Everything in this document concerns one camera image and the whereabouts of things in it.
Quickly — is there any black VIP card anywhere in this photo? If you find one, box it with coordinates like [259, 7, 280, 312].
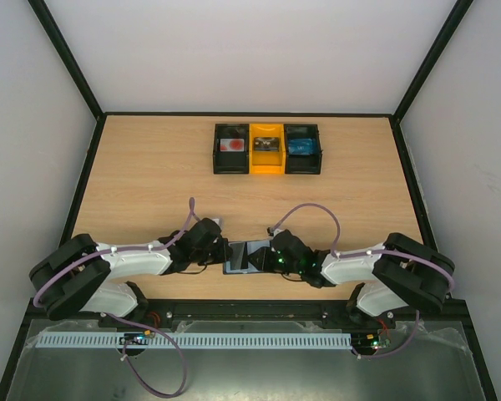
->
[253, 137, 281, 152]
[230, 242, 249, 272]

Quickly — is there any navy blue card holder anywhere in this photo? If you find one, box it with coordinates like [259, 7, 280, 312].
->
[223, 240, 274, 275]

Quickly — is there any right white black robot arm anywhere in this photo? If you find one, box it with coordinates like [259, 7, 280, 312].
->
[248, 230, 455, 327]

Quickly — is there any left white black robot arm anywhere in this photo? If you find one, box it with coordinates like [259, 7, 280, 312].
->
[28, 218, 232, 322]

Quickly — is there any red white card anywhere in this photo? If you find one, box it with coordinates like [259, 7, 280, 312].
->
[219, 138, 245, 152]

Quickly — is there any right black bin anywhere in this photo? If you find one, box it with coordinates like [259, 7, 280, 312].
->
[284, 124, 322, 175]

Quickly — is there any black bin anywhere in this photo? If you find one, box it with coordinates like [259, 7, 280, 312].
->
[284, 124, 322, 175]
[212, 124, 250, 175]

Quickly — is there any left black bin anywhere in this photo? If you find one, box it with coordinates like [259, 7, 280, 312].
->
[212, 124, 250, 175]

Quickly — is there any yellow middle bin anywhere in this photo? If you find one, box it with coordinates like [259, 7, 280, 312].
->
[249, 123, 286, 175]

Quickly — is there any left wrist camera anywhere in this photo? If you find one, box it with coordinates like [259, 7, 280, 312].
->
[212, 217, 223, 229]

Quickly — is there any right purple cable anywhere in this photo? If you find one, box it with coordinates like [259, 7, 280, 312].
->
[272, 202, 458, 360]

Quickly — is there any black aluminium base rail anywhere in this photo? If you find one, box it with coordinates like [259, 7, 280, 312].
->
[21, 299, 473, 332]

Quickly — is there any grey slotted cable duct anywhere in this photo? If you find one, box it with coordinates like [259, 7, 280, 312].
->
[35, 332, 352, 350]

